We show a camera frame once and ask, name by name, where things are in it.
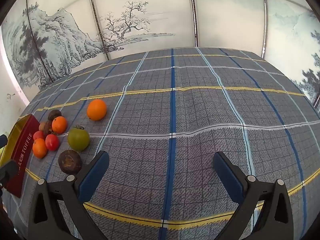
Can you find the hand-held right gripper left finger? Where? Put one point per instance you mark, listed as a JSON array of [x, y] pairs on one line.
[[95, 175]]

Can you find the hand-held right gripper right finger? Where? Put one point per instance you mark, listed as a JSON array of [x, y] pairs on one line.
[[227, 177]]

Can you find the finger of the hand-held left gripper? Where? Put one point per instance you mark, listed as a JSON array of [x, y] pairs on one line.
[[8, 171], [3, 140]]

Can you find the red and gold tin box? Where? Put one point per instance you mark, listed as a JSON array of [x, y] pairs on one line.
[[23, 152]]

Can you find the dark brown round fruit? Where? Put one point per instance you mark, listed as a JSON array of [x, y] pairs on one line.
[[70, 161], [54, 115], [49, 127]]

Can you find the red tomato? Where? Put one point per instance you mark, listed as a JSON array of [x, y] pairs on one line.
[[38, 135], [52, 142]]

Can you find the small orange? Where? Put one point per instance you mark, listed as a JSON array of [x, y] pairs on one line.
[[40, 148], [59, 125]]

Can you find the green tomato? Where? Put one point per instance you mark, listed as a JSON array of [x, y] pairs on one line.
[[78, 139]]

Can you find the brown longan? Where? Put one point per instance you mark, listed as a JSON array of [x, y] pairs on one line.
[[42, 126]]

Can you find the large orange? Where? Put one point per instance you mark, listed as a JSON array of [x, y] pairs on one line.
[[96, 109]]

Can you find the grey plaid tablecloth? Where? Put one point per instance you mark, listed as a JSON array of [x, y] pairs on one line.
[[175, 120]]

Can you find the ink landscape folding screen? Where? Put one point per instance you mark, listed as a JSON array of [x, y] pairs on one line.
[[150, 10]]

